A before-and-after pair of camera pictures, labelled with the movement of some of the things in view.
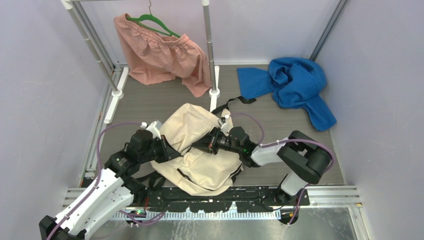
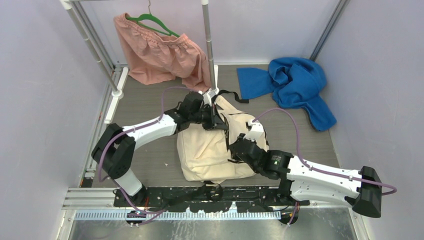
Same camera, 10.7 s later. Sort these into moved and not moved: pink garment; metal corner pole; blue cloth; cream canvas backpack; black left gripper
Moved: cream canvas backpack; black left gripper
Not moved: pink garment; metal corner pole; blue cloth
